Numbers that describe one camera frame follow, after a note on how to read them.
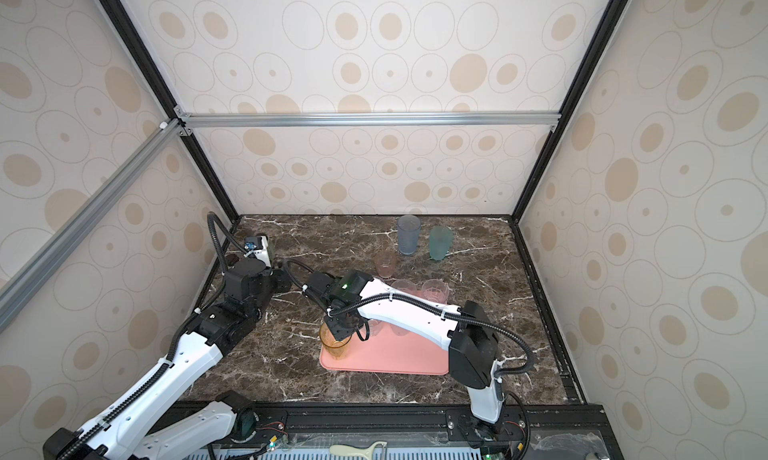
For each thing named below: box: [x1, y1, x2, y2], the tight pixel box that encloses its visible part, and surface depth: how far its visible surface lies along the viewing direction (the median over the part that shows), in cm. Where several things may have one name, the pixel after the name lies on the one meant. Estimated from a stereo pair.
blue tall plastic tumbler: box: [397, 214, 421, 256], surface depth 108 cm
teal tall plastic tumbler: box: [429, 225, 453, 261], surface depth 111 cm
